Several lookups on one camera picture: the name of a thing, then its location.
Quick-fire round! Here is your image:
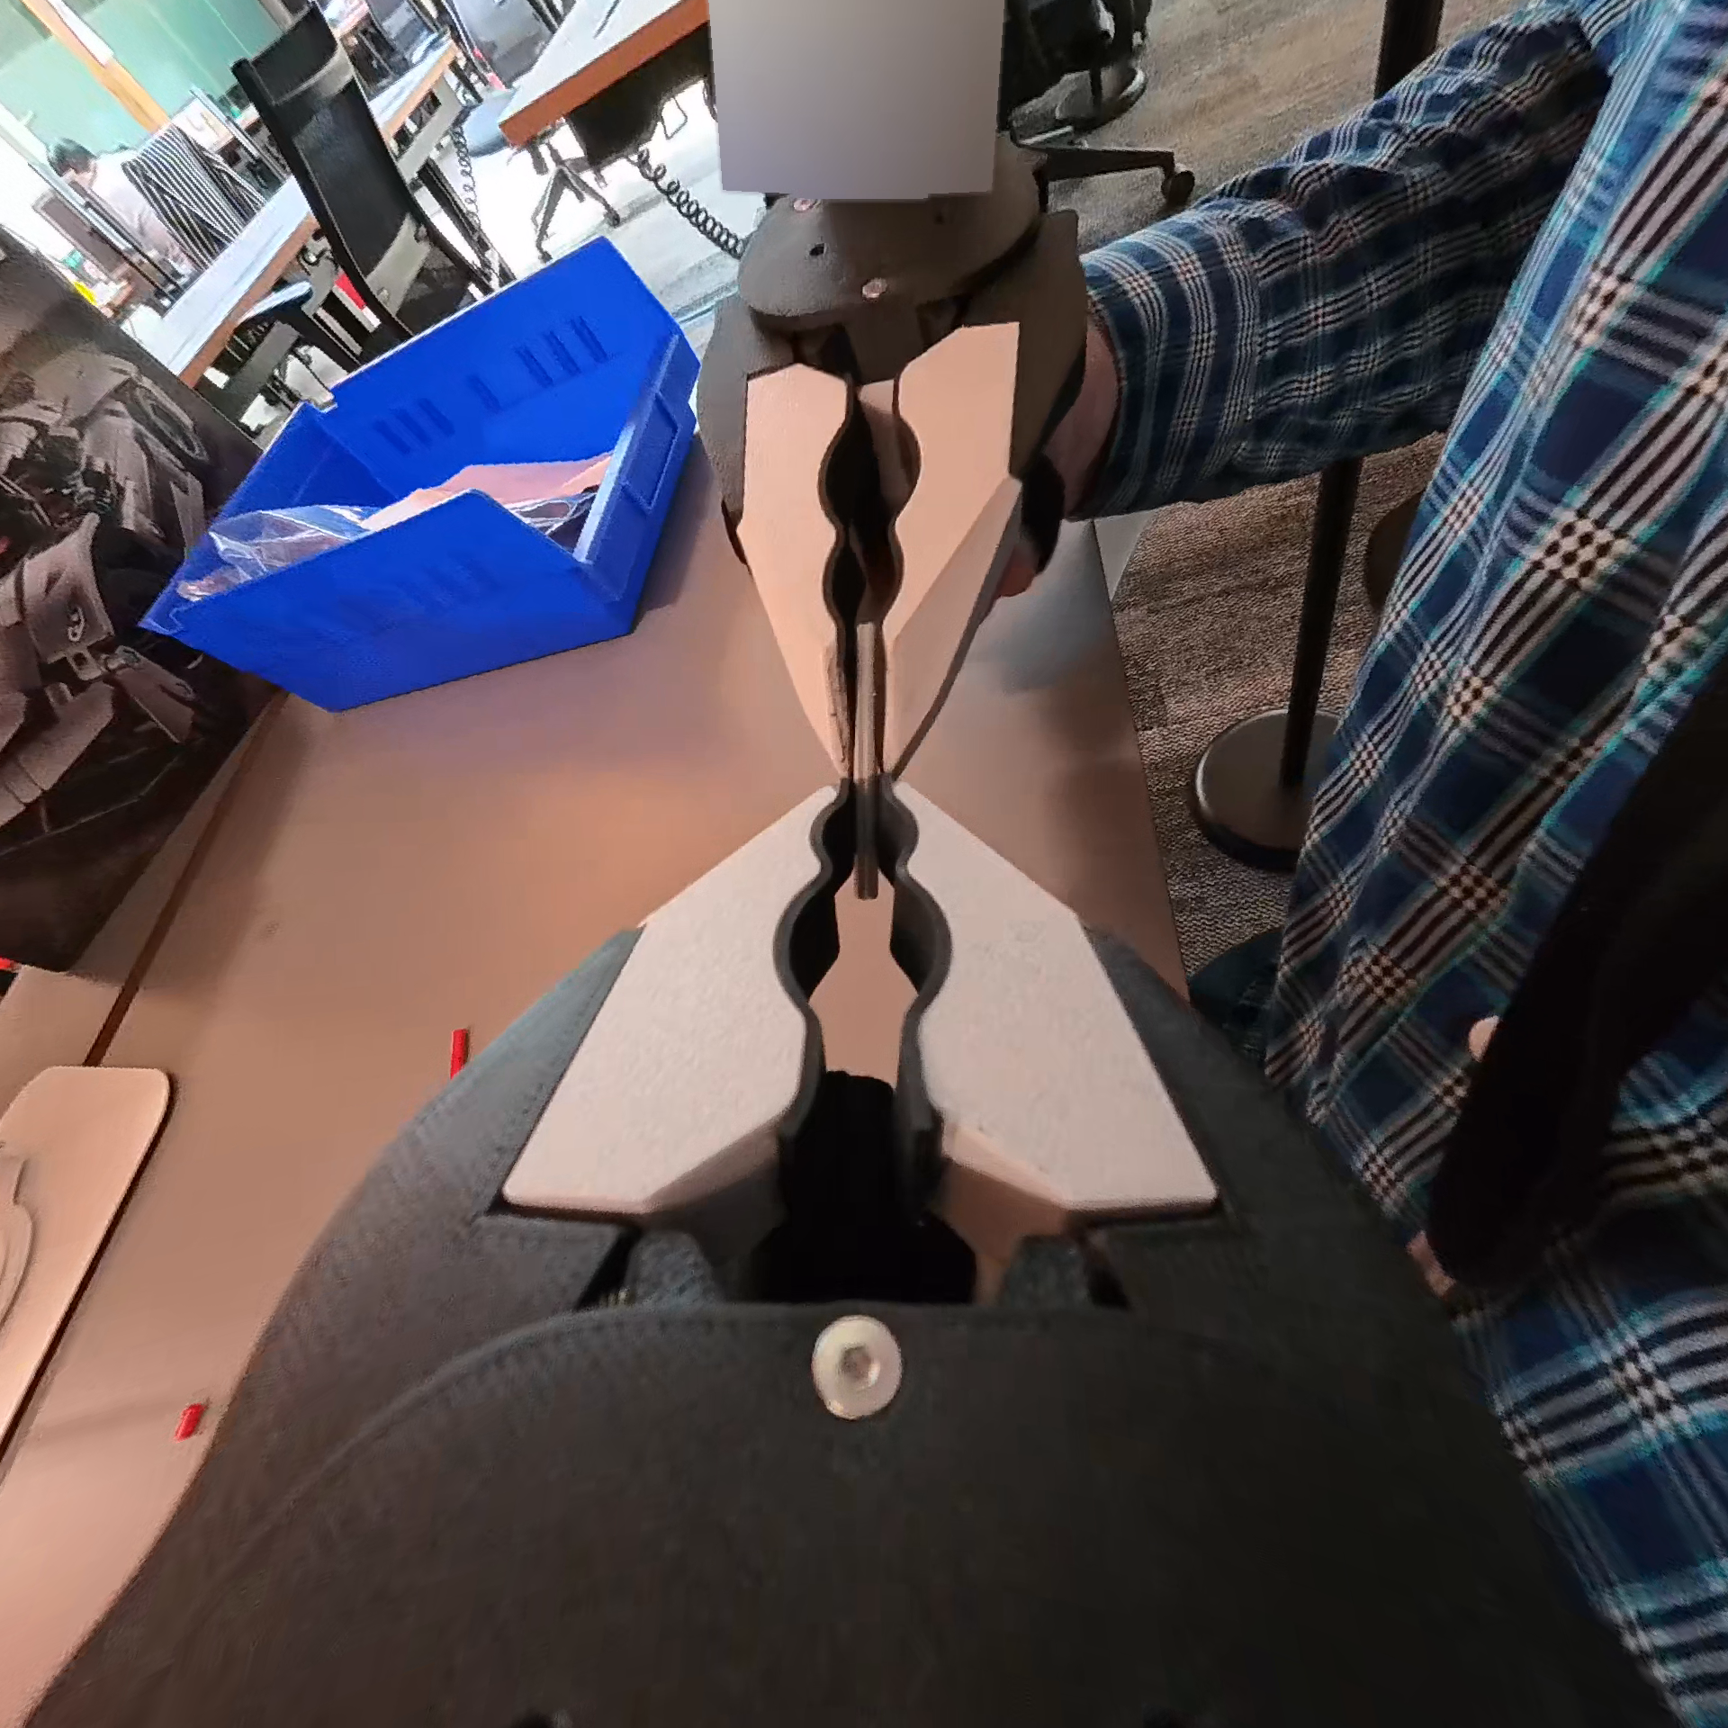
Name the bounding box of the person's right forearm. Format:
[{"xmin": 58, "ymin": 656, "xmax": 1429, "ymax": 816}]
[{"xmin": 1080, "ymin": 0, "xmax": 1634, "ymax": 525}]

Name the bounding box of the black mesh office chair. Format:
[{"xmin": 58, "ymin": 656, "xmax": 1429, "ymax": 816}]
[{"xmin": 228, "ymin": 7, "xmax": 519, "ymax": 358}]

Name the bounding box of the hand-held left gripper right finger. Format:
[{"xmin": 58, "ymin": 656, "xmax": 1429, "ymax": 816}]
[{"xmin": 861, "ymin": 781, "xmax": 1226, "ymax": 1304}]

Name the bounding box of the black coiled cable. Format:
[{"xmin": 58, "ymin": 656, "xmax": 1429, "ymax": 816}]
[{"xmin": 629, "ymin": 145, "xmax": 753, "ymax": 261}]

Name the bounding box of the person's right hand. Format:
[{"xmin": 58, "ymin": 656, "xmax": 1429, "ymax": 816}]
[{"xmin": 991, "ymin": 319, "xmax": 1123, "ymax": 600}]

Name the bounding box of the background office table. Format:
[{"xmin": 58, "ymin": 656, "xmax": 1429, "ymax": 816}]
[{"xmin": 496, "ymin": 0, "xmax": 712, "ymax": 150}]

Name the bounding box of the person's plaid shirt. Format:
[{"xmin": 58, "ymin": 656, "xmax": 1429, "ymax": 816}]
[{"xmin": 1261, "ymin": 0, "xmax": 1728, "ymax": 1728}]

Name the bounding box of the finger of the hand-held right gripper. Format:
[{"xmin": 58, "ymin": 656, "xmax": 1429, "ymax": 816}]
[
  {"xmin": 735, "ymin": 362, "xmax": 865, "ymax": 785},
  {"xmin": 861, "ymin": 319, "xmax": 1026, "ymax": 785}
]

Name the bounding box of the blue plastic bin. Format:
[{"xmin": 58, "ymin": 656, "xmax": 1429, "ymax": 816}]
[{"xmin": 141, "ymin": 236, "xmax": 698, "ymax": 713}]

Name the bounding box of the black table leg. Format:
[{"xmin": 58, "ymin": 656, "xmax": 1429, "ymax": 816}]
[{"xmin": 1188, "ymin": 0, "xmax": 1448, "ymax": 873}]

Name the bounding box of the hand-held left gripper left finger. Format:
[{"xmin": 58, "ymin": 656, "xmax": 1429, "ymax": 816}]
[{"xmin": 497, "ymin": 783, "xmax": 860, "ymax": 1262}]

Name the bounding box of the black lego set box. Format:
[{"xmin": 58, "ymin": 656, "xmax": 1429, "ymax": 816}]
[{"xmin": 0, "ymin": 222, "xmax": 276, "ymax": 979}]

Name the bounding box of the long grey lego axle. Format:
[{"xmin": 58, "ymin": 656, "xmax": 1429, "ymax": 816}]
[{"xmin": 855, "ymin": 616, "xmax": 883, "ymax": 900}]

